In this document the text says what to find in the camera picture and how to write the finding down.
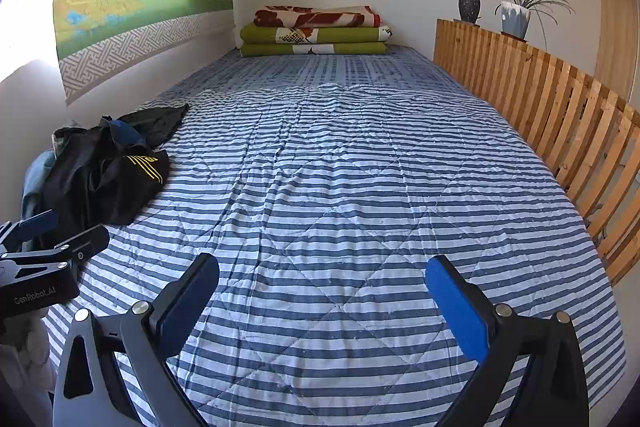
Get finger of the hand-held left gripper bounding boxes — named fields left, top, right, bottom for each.
left=0, top=209, right=59, bottom=254
left=0, top=225, right=111, bottom=281

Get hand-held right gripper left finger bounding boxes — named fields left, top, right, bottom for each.
left=52, top=253, right=221, bottom=427

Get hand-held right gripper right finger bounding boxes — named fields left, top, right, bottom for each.
left=425, top=255, right=591, bottom=427

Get black garment with yellow stripes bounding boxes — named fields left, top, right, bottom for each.
left=45, top=122, right=171, bottom=239

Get person's left hand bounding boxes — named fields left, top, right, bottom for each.
left=0, top=307, right=53, bottom=395

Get blue denim garment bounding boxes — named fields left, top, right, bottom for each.
left=20, top=147, right=57, bottom=228

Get blue white striped quilt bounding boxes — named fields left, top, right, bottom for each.
left=47, top=82, right=628, bottom=427

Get bright window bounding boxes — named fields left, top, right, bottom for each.
left=0, top=0, right=63, bottom=82

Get blue plaid bed sheet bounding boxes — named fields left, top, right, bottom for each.
left=165, top=46, right=481, bottom=104

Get green folded blanket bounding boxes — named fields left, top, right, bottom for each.
left=240, top=42, right=389, bottom=58

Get potted spider plant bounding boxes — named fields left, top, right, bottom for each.
left=484, top=0, right=576, bottom=54

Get dark ceramic pot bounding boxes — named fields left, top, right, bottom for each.
left=458, top=0, right=482, bottom=24

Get red patterned folded blanket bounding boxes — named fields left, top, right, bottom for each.
left=253, top=5, right=382, bottom=28

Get light wooden panel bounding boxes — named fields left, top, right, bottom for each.
left=595, top=0, right=640, bottom=108

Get wooden slatted bed rail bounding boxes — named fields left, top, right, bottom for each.
left=432, top=19, right=640, bottom=288

